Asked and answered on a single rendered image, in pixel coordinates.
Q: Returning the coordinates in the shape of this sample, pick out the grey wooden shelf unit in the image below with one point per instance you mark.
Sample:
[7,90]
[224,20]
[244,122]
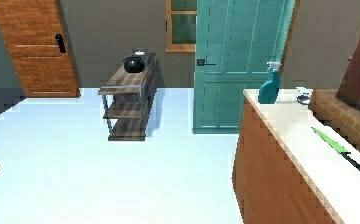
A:
[129,100]

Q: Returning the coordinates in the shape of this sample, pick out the black round kettle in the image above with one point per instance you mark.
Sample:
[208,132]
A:
[133,64]

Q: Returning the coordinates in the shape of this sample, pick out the teal room door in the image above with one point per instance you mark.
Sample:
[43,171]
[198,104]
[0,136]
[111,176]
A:
[234,66]

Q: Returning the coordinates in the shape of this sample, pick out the small white dish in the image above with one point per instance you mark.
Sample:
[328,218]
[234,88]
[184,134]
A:
[140,52]

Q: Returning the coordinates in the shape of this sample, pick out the wooden framed window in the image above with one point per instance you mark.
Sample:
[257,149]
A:
[183,28]

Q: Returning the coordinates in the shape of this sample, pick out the teal spray bottle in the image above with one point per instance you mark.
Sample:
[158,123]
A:
[270,87]

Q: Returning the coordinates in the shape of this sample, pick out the wooden counter cabinet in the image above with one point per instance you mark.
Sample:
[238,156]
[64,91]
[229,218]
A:
[274,166]

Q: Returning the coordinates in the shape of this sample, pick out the small silver cup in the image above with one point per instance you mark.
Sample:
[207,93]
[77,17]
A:
[303,98]

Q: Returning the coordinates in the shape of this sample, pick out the brown wooden room door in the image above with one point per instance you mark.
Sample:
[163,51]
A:
[38,56]

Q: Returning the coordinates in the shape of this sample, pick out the green bladed knife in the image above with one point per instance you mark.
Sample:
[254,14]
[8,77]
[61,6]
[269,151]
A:
[341,149]

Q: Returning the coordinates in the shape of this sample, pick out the dark red range hood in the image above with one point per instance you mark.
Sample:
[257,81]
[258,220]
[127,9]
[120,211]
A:
[358,76]

